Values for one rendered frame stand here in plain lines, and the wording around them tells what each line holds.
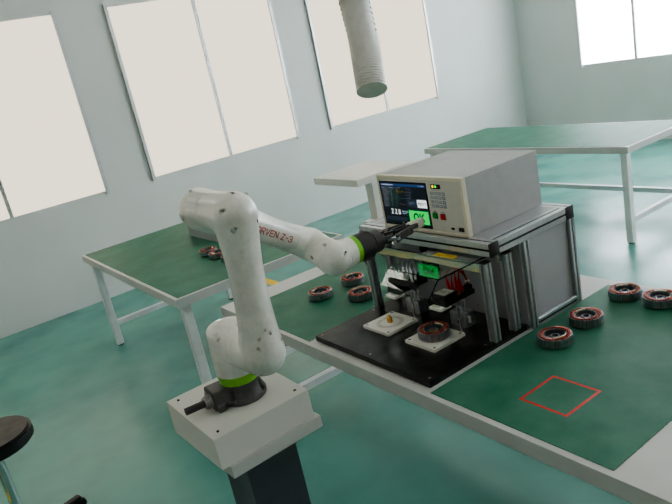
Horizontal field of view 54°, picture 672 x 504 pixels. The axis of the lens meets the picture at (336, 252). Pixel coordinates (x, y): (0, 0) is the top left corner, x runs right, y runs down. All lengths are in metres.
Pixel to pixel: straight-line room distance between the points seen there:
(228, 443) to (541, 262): 1.20
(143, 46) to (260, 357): 5.25
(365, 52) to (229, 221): 1.96
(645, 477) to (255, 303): 1.02
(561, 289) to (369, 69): 1.57
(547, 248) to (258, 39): 5.39
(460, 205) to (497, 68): 7.53
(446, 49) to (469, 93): 0.70
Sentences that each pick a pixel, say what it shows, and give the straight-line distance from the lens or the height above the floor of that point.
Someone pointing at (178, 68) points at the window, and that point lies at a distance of 6.89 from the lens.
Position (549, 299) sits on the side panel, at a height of 0.81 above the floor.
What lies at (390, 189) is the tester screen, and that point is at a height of 1.27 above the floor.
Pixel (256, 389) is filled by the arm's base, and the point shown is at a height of 0.88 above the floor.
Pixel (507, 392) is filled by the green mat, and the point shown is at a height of 0.75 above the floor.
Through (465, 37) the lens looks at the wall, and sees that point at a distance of 9.26.
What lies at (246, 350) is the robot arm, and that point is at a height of 1.07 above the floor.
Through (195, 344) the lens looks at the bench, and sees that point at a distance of 3.64.
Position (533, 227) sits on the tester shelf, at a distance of 2.29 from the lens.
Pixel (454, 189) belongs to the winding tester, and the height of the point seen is 1.28.
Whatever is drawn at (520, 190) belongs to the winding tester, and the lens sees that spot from 2.40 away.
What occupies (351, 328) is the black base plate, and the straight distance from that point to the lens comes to 2.55.
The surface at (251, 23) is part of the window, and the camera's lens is 7.31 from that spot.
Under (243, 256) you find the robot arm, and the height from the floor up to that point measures 1.33.
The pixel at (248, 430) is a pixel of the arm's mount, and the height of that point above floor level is 0.82.
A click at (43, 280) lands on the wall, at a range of 6.56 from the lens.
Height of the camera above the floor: 1.78
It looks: 16 degrees down
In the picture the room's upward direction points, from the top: 12 degrees counter-clockwise
